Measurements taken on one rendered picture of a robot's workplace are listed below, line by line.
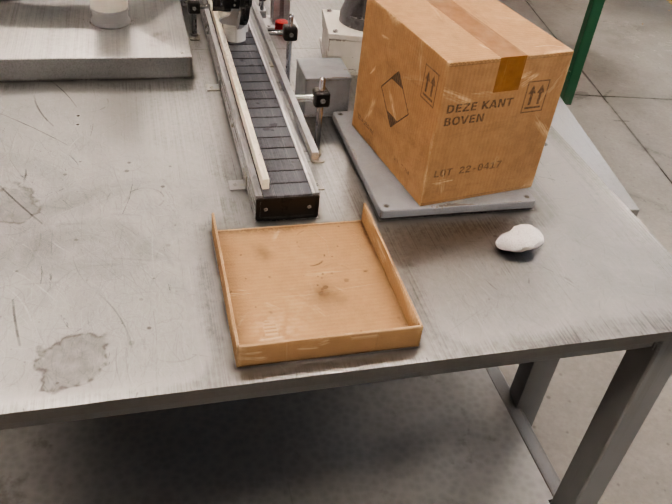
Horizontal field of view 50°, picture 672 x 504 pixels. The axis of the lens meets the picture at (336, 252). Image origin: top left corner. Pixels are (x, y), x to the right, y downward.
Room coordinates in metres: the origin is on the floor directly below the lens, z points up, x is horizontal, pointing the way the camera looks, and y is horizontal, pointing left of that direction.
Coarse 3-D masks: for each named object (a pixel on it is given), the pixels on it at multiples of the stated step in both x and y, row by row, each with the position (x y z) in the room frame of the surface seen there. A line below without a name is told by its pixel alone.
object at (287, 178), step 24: (240, 48) 1.56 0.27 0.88; (240, 72) 1.43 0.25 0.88; (264, 72) 1.45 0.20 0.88; (264, 96) 1.34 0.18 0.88; (264, 120) 1.24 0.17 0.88; (264, 144) 1.15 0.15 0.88; (288, 144) 1.16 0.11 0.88; (288, 168) 1.08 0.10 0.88; (264, 192) 1.00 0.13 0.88; (288, 192) 1.00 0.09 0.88
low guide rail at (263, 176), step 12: (216, 12) 1.66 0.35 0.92; (216, 24) 1.60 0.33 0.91; (228, 48) 1.47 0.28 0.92; (228, 60) 1.41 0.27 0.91; (228, 72) 1.39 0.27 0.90; (240, 96) 1.26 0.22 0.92; (240, 108) 1.22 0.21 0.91; (252, 132) 1.13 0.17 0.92; (252, 144) 1.09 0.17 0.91; (264, 168) 1.01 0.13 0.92; (264, 180) 0.98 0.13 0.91
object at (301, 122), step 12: (252, 0) 1.64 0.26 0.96; (252, 12) 1.60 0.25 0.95; (264, 24) 1.51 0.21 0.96; (264, 36) 1.45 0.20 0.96; (276, 60) 1.33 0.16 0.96; (288, 84) 1.24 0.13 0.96; (288, 96) 1.19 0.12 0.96; (300, 120) 1.11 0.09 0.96; (312, 144) 1.03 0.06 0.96; (312, 156) 1.01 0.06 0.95
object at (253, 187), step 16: (208, 16) 1.73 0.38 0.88; (208, 32) 1.68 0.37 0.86; (256, 32) 1.66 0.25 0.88; (224, 64) 1.47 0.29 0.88; (224, 80) 1.39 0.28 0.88; (272, 80) 1.42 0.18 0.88; (224, 96) 1.39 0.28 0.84; (240, 128) 1.20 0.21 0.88; (288, 128) 1.22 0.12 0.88; (240, 144) 1.15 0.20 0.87; (240, 160) 1.15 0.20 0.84; (304, 160) 1.11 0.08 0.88; (256, 176) 1.04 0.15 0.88; (256, 192) 1.00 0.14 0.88; (256, 208) 0.98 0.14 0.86; (272, 208) 0.99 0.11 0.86; (288, 208) 1.00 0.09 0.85; (304, 208) 1.00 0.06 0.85
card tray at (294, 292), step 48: (240, 240) 0.92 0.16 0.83; (288, 240) 0.93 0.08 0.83; (336, 240) 0.95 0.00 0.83; (240, 288) 0.80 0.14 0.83; (288, 288) 0.82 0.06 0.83; (336, 288) 0.83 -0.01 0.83; (384, 288) 0.84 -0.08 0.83; (240, 336) 0.70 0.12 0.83; (288, 336) 0.72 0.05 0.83; (336, 336) 0.69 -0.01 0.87; (384, 336) 0.71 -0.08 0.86
